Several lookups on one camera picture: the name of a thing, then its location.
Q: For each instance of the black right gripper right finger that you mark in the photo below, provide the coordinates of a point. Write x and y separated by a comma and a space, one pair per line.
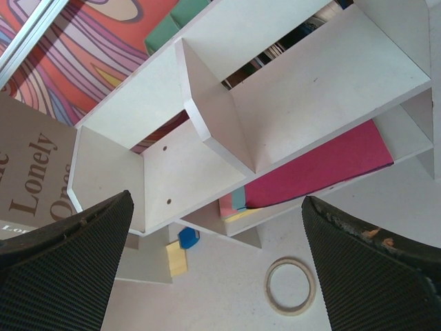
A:
371, 278

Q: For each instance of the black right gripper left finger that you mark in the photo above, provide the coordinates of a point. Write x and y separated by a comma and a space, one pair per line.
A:
60, 276

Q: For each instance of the white wooden bookshelf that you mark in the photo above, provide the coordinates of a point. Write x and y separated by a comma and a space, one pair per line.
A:
174, 137

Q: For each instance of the yellow sticky note pad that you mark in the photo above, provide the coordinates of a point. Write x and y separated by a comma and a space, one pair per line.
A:
176, 258

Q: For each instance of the grey upright book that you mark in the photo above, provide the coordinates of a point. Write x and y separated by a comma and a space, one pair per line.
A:
36, 155

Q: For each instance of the magenta folder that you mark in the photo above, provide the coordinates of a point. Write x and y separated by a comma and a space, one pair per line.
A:
355, 153

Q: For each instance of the blue small cube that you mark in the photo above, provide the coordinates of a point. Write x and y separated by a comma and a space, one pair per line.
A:
188, 237

